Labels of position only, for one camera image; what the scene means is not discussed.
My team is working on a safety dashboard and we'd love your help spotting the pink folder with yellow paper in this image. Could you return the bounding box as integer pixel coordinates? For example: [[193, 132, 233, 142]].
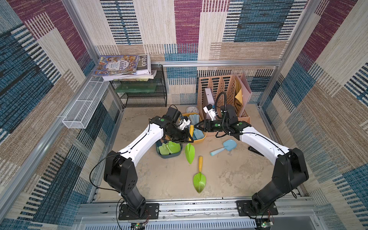
[[233, 74, 252, 117]]

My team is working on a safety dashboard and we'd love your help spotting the black wire shelf rack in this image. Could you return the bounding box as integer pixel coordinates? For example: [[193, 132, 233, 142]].
[[110, 65, 167, 108]]

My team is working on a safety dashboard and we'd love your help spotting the pink desk file organizer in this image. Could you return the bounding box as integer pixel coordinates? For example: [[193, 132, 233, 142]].
[[197, 75, 251, 123]]

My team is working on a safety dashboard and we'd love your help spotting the colorful picture book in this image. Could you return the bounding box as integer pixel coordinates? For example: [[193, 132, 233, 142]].
[[93, 55, 140, 76]]

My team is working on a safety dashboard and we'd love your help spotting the white box in organizer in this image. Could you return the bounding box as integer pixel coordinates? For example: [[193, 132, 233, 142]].
[[203, 88, 215, 106]]

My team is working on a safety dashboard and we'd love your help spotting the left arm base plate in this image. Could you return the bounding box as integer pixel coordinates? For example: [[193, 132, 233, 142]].
[[118, 203, 160, 220]]

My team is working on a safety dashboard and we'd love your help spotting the green shovel yellow handle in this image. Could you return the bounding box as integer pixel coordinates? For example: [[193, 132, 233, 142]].
[[166, 141, 182, 154], [193, 156, 207, 193], [185, 125, 195, 164]]

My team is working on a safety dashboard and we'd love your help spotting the yellow storage tray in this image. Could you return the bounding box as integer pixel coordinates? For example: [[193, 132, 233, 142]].
[[183, 113, 206, 143]]

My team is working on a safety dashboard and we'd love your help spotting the white alarm clock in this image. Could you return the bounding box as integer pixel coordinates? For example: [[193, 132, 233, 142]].
[[186, 106, 199, 114]]

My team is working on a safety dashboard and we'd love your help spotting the light blue shovel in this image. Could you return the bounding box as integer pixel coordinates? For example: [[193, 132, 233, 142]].
[[194, 128, 205, 140], [210, 140, 237, 156], [189, 114, 200, 125]]

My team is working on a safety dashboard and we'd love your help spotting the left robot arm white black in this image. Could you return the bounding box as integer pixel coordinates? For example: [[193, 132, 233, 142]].
[[103, 107, 193, 217]]

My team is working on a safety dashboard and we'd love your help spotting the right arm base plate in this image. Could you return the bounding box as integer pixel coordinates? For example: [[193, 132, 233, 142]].
[[235, 200, 279, 218]]

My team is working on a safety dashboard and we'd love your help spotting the white wire mesh basket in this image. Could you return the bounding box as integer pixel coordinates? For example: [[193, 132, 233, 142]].
[[62, 79, 109, 129]]

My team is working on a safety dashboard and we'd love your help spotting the stack of white books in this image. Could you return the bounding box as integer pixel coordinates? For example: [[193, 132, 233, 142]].
[[95, 54, 157, 81]]

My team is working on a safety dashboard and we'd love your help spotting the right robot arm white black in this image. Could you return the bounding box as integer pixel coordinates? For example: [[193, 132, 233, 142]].
[[195, 104, 309, 217]]

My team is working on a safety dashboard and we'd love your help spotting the green tray on shelf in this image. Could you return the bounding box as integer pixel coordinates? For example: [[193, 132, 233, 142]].
[[115, 83, 157, 94]]

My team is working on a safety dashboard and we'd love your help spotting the dark teal storage tray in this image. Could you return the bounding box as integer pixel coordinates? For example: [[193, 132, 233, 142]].
[[155, 140, 183, 159]]

